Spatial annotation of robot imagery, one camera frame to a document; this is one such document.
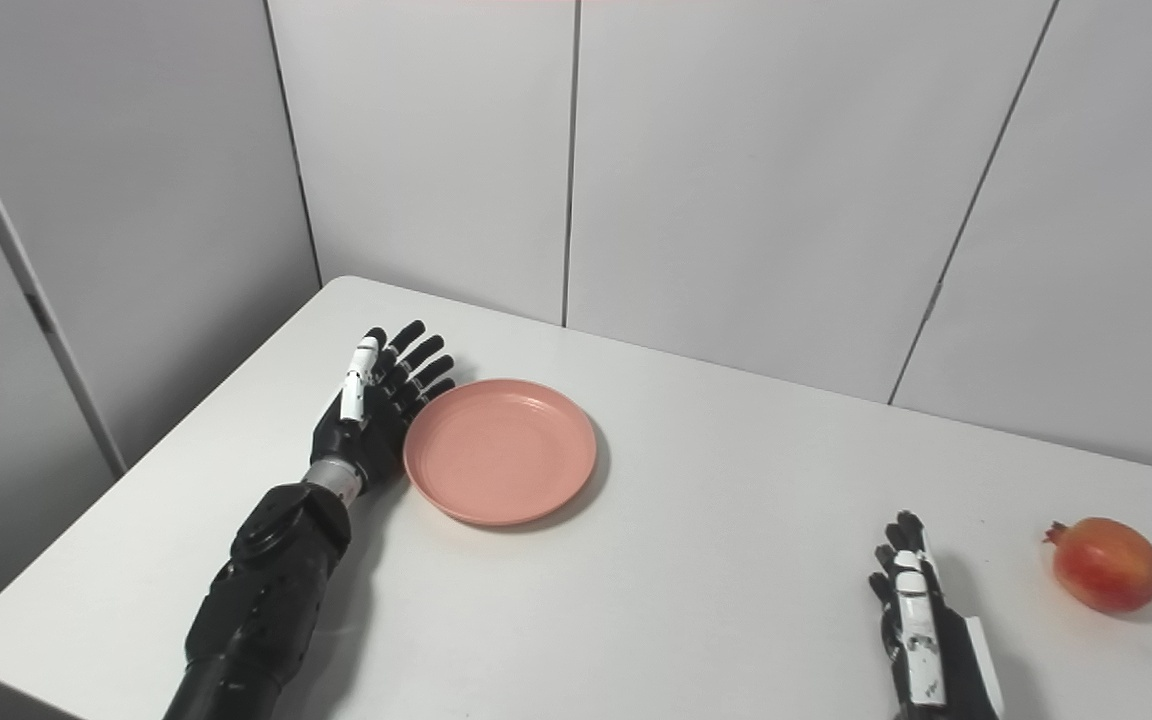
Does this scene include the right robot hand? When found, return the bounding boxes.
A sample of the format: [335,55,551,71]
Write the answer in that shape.
[868,511,1006,720]

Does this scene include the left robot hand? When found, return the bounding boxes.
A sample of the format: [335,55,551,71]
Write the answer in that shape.
[310,320,457,490]

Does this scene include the pink plate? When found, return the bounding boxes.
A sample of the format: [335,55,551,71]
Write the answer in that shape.
[403,378,599,528]

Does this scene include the red pomegranate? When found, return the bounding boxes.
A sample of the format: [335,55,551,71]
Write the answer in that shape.
[1043,517,1152,614]

